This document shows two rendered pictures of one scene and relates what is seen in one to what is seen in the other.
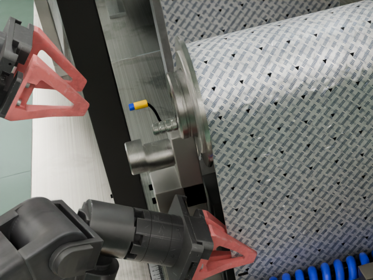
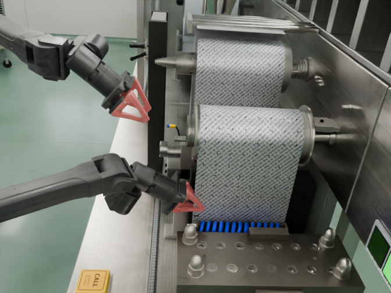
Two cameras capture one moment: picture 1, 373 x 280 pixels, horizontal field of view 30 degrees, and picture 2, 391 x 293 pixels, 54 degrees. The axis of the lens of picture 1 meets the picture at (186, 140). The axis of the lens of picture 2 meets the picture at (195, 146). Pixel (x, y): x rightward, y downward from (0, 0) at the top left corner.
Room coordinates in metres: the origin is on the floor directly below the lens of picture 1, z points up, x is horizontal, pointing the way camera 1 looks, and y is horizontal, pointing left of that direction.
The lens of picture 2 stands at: (-0.12, -0.02, 1.66)
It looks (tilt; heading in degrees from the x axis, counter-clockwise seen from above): 30 degrees down; 0
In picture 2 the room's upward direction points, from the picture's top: 5 degrees clockwise
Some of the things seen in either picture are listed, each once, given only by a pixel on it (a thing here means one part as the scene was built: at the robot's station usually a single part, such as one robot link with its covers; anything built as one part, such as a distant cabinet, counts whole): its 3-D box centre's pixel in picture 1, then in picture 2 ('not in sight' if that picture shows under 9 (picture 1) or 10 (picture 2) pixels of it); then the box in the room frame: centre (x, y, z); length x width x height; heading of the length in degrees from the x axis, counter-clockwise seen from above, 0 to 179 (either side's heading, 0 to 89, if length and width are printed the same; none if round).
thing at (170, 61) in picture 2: not in sight; (165, 61); (0.92, 0.08, 1.33); 0.06 x 0.03 x 0.03; 95
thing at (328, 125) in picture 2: not in sight; (323, 124); (0.70, -0.32, 1.28); 0.06 x 0.05 x 0.02; 95
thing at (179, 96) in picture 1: (182, 104); (191, 131); (0.67, 0.00, 1.25); 0.07 x 0.02 x 0.07; 5
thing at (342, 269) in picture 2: not in sight; (344, 266); (0.48, -0.36, 1.05); 0.04 x 0.04 x 0.04
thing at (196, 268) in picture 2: not in sight; (196, 264); (0.45, -0.04, 1.05); 0.04 x 0.04 x 0.04
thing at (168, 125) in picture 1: (165, 126); (180, 138); (0.67, 0.02, 1.23); 0.03 x 0.01 x 0.01; 95
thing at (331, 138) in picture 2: not in sight; (317, 136); (0.70, -0.31, 1.25); 0.07 x 0.04 x 0.04; 95
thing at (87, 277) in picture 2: not in sight; (93, 283); (0.50, 0.20, 0.91); 0.07 x 0.07 x 0.02; 5
